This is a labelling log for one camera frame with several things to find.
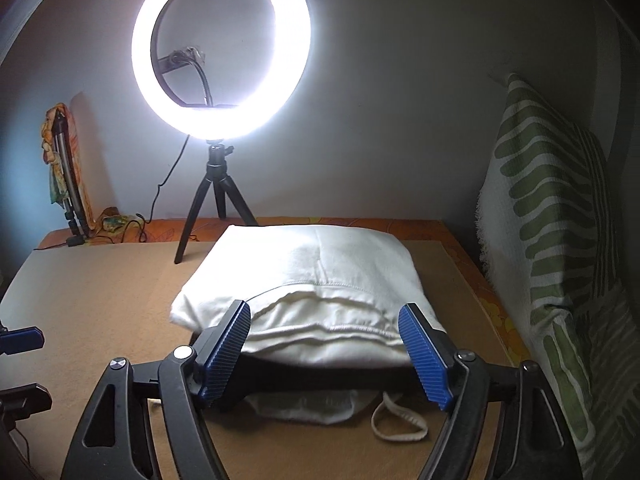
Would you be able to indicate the green striped cloth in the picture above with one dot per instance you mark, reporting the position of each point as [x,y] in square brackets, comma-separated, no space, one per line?
[615,340]

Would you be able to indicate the orange patterned bedsheet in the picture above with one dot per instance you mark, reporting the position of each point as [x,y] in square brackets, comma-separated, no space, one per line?
[470,260]

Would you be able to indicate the yellow green crumpled cloth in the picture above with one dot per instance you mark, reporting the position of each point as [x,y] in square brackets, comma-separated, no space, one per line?
[112,221]

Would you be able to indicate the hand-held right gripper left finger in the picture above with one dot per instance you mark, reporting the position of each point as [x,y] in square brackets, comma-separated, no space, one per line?
[225,355]

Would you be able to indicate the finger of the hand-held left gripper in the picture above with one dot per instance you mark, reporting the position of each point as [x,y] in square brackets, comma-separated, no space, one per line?
[22,340]
[25,402]

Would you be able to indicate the orange hanging cloth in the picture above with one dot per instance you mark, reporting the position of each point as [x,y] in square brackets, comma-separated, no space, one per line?
[80,160]

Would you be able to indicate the white and green patterned cushion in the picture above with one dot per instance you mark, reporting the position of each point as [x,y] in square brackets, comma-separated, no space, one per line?
[545,220]

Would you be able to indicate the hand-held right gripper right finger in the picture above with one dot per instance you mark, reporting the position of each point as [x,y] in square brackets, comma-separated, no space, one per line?
[425,355]

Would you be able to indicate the white t-shirt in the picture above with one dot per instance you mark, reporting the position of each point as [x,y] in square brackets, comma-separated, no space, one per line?
[310,265]

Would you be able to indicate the small black tripod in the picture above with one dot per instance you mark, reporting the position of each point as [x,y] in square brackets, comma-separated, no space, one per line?
[216,180]

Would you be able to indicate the green yellow hanging cloth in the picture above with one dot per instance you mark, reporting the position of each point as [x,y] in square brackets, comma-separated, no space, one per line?
[52,160]

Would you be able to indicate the silver light stand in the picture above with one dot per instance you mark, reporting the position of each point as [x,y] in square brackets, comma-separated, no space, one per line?
[65,170]

